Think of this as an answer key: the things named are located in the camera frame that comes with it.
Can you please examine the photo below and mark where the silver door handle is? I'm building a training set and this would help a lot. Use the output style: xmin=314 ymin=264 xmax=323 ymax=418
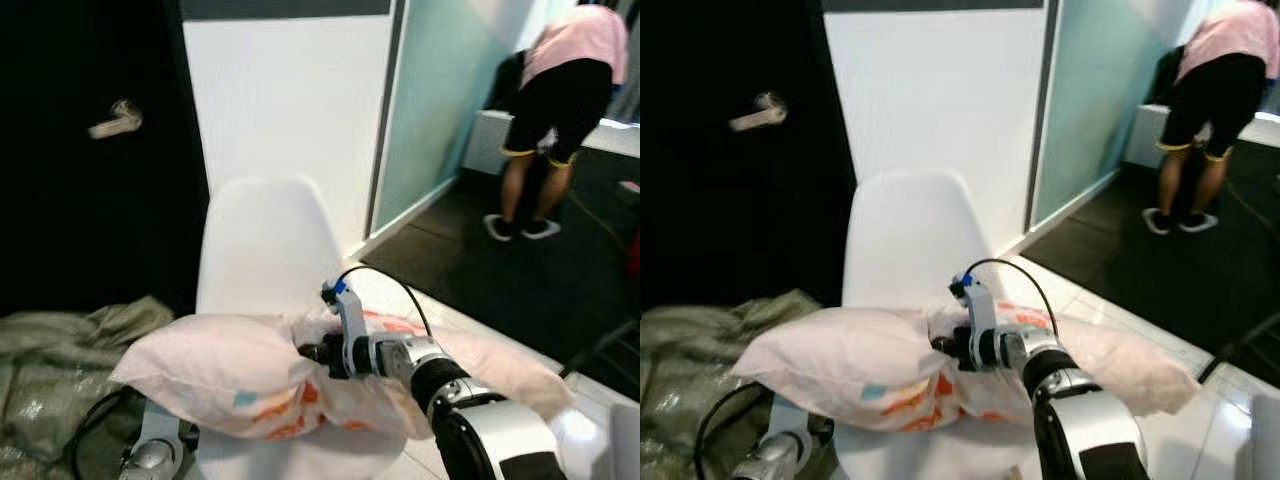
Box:
xmin=87 ymin=99 xmax=144 ymax=140
xmin=730 ymin=92 xmax=788 ymax=133

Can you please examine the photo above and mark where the grey green crumpled cloth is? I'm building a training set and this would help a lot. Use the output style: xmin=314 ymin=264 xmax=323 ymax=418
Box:
xmin=0 ymin=296 xmax=201 ymax=480
xmin=640 ymin=290 xmax=831 ymax=480

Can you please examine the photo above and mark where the white plastic chair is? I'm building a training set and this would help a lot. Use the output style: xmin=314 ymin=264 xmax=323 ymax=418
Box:
xmin=195 ymin=175 xmax=421 ymax=480
xmin=835 ymin=168 xmax=1051 ymax=480

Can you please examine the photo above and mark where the black door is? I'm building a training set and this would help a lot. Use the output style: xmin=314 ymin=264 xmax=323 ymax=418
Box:
xmin=0 ymin=0 xmax=211 ymax=316
xmin=640 ymin=0 xmax=859 ymax=306

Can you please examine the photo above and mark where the black floor cable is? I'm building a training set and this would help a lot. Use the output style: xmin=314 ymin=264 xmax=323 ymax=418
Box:
xmin=1195 ymin=310 xmax=1280 ymax=386
xmin=560 ymin=320 xmax=641 ymax=377

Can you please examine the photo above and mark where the person in pink shirt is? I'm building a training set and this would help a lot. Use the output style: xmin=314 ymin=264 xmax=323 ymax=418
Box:
xmin=483 ymin=0 xmax=631 ymax=242
xmin=1142 ymin=0 xmax=1280 ymax=236

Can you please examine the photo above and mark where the white ledge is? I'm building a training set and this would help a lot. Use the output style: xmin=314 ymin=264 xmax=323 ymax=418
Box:
xmin=1125 ymin=103 xmax=1280 ymax=169
xmin=462 ymin=108 xmax=641 ymax=176

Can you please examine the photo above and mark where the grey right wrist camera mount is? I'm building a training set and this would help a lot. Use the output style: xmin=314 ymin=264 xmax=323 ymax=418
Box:
xmin=950 ymin=275 xmax=1002 ymax=371
xmin=320 ymin=280 xmax=374 ymax=379

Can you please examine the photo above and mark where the frosted glass panel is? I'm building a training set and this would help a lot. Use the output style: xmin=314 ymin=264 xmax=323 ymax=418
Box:
xmin=370 ymin=0 xmax=531 ymax=236
xmin=1030 ymin=0 xmax=1191 ymax=231

